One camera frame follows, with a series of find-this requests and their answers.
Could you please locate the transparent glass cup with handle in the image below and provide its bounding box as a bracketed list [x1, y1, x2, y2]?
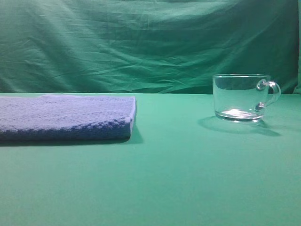
[213, 74, 282, 122]

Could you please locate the folded blue towel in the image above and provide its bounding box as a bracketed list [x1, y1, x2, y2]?
[0, 95, 136, 141]

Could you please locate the green backdrop cloth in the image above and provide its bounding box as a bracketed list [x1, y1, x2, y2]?
[0, 0, 301, 94]

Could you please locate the green table cover cloth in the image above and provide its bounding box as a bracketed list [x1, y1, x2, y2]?
[0, 94, 301, 226]

